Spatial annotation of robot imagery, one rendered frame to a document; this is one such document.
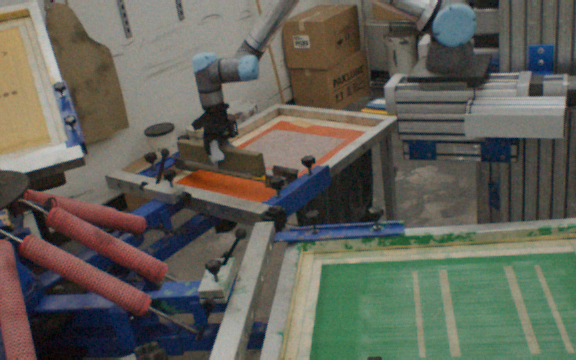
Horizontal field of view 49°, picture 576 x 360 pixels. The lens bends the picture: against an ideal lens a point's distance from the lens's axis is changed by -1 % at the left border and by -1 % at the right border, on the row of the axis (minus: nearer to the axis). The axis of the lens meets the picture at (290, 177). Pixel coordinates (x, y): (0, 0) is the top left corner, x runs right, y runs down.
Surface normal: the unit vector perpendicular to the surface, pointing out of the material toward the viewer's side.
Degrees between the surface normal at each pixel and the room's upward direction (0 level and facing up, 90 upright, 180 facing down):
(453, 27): 94
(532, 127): 90
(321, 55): 91
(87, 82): 89
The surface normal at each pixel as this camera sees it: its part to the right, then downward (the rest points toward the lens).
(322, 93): -0.60, 0.41
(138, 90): 0.79, 0.15
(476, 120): -0.38, 0.44
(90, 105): 0.41, 0.32
